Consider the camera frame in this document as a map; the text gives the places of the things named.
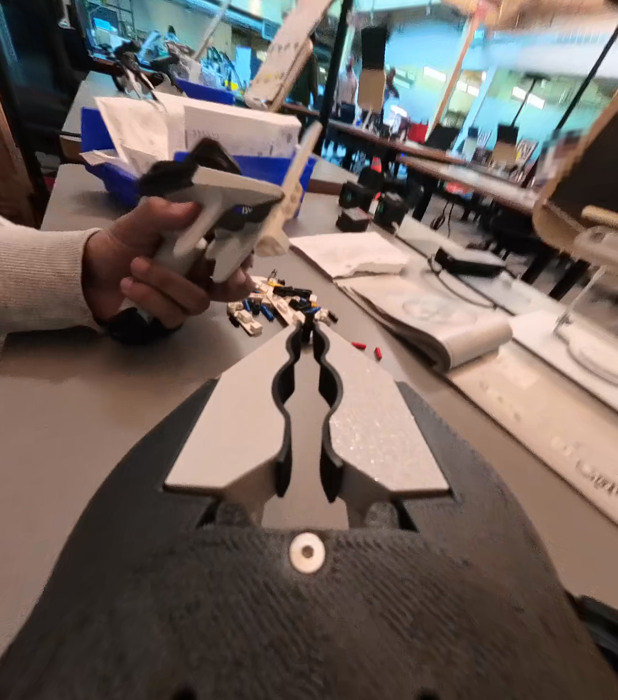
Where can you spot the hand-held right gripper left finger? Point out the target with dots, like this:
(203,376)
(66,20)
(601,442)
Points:
(232,432)

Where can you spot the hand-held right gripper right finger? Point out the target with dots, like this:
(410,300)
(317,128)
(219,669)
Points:
(385,437)

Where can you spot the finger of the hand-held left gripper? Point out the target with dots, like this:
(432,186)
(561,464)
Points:
(232,186)
(235,246)

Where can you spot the pile of small lego pieces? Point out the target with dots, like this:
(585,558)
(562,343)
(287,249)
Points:
(276,301)

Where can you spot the lego instruction booklet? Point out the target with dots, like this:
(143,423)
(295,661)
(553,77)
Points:
(440,322)

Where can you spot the person's left hand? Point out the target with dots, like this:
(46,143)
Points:
(123,257)

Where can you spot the blue plastic bin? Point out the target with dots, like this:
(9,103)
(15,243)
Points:
(117,180)

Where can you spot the crumpled printed paper bags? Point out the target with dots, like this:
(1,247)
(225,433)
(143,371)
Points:
(221,128)

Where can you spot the crumpled white paper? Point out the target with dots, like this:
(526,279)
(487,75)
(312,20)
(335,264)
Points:
(352,254)

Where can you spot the black battery stack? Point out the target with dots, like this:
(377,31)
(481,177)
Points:
(352,220)

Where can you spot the black charger case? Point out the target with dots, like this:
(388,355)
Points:
(353,196)
(391,210)

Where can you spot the pale wooden plank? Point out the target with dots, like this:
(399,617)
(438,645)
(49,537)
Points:
(287,49)

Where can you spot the black stand pole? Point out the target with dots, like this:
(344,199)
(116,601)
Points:
(596,65)
(336,71)

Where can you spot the instruction booklets with bag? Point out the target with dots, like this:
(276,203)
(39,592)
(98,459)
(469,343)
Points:
(555,426)

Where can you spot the white flat board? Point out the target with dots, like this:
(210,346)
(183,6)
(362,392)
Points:
(538,333)

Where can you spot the black power adapter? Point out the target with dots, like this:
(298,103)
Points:
(470,261)

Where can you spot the long work tables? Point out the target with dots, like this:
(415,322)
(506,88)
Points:
(440,158)

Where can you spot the clear plastic holder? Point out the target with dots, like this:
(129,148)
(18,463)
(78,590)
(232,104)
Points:
(598,339)

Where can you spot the dark panel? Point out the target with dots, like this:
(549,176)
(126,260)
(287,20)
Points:
(609,158)

